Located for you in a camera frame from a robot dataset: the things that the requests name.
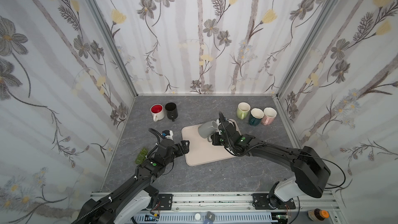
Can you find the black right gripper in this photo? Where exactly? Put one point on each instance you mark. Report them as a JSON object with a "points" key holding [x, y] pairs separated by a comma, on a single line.
{"points": [[222, 132]]}

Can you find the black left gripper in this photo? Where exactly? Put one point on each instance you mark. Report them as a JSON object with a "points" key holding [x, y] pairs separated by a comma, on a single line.
{"points": [[179, 148]]}

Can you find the grey mug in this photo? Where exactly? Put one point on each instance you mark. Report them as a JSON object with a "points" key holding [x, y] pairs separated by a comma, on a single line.
{"points": [[207, 130]]}

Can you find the light green mug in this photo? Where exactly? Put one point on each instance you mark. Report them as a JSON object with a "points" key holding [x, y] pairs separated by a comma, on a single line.
{"points": [[243, 109]]}

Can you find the dark green mug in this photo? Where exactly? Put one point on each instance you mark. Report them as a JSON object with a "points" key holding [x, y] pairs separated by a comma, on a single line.
{"points": [[256, 116]]}

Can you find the black mug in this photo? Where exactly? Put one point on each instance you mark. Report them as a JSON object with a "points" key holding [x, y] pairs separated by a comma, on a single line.
{"points": [[171, 111]]}

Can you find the white mug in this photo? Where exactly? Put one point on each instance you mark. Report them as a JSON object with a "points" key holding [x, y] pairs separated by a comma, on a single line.
{"points": [[158, 112]]}

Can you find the pink mug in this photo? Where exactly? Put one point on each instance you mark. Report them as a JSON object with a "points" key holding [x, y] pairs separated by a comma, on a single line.
{"points": [[269, 116]]}

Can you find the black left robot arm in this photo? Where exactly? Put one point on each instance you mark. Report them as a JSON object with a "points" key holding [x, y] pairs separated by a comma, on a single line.
{"points": [[136, 194]]}

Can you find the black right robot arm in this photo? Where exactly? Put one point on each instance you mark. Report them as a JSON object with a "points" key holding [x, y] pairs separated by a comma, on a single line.
{"points": [[311, 173]]}

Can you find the beige plastic tray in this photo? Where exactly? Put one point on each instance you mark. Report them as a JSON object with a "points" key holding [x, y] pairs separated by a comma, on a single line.
{"points": [[201, 151]]}

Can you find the green small block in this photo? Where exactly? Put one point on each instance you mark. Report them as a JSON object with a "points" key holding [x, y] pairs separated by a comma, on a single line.
{"points": [[141, 157]]}

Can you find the orange capped button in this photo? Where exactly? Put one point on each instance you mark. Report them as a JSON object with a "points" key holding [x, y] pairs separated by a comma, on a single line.
{"points": [[318, 215]]}

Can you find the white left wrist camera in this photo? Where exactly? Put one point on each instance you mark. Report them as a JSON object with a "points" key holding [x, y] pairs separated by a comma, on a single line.
{"points": [[167, 134]]}

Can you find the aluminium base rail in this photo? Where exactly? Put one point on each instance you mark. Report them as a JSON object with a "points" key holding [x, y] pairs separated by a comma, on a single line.
{"points": [[230, 202]]}

